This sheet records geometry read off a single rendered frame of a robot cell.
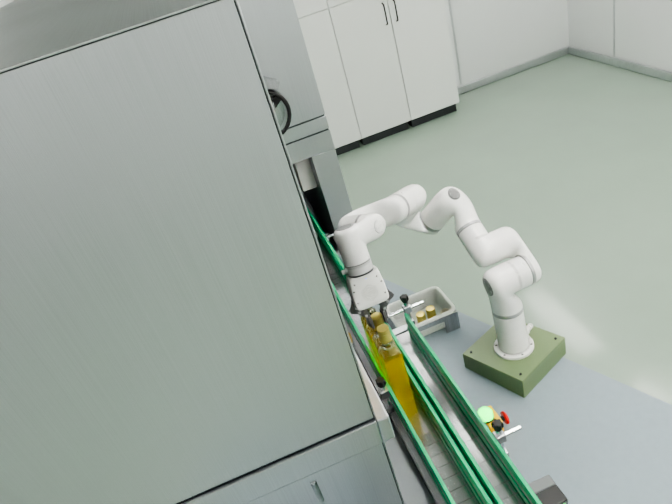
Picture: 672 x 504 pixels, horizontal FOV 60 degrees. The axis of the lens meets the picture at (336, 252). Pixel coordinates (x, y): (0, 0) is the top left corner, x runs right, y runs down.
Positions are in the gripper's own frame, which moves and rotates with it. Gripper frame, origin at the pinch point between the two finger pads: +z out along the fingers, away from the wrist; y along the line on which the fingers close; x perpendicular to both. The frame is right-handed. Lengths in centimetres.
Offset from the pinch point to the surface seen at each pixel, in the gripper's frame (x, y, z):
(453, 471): -27.2, 1.1, 35.6
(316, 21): 365, 96, -106
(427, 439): -15.3, -0.5, 32.4
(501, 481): -35, 10, 38
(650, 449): -34, 52, 51
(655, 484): -42, 46, 53
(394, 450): -14.0, -10.0, 32.1
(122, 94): -76, -32, -74
